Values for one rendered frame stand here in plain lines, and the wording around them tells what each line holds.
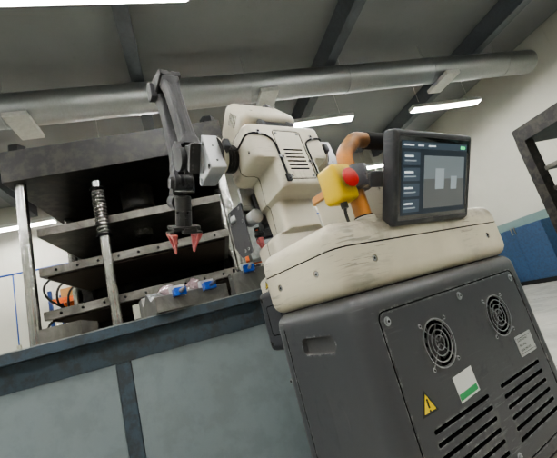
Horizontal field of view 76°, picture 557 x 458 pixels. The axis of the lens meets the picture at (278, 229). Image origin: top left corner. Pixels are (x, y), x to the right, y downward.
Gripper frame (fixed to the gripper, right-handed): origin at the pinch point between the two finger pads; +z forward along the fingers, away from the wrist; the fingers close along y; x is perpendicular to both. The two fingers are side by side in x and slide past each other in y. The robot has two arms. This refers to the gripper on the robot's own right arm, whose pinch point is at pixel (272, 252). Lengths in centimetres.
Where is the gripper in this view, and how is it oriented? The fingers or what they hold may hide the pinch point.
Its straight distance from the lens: 147.1
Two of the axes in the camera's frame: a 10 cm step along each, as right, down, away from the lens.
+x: 1.6, -2.7, -9.5
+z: 2.4, 9.4, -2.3
